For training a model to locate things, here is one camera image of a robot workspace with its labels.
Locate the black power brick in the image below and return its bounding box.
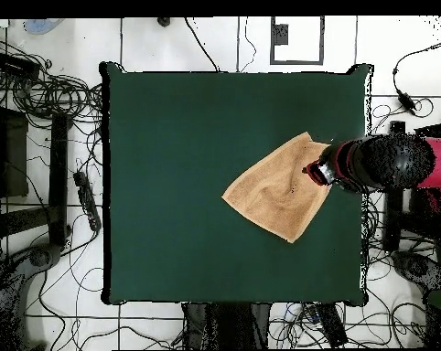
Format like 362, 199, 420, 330
395, 89, 419, 116

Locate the dark grey square plate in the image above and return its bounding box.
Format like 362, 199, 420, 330
273, 23, 290, 46

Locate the black metal stand frame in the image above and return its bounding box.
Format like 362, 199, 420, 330
0, 83, 73, 253
399, 90, 441, 253

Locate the flat black adapter box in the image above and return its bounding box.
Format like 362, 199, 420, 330
0, 51, 42, 80

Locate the tan terry towel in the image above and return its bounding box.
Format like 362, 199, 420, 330
220, 131, 334, 245

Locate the black upright bar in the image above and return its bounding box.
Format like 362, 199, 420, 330
382, 120, 406, 253

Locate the long black power strip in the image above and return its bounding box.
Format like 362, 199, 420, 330
72, 170, 102, 233

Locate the pale blue soft item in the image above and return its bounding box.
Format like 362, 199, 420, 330
23, 17, 67, 37

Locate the dark green table cloth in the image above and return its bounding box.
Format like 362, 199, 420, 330
101, 60, 375, 307

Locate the short black power strip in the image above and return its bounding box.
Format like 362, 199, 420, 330
317, 303, 350, 348

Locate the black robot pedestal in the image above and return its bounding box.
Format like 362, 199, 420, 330
183, 301, 271, 351

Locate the black cable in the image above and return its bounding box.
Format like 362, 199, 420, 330
183, 16, 221, 73

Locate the dark chair base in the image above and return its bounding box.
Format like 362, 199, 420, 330
0, 242, 66, 350
390, 250, 441, 293

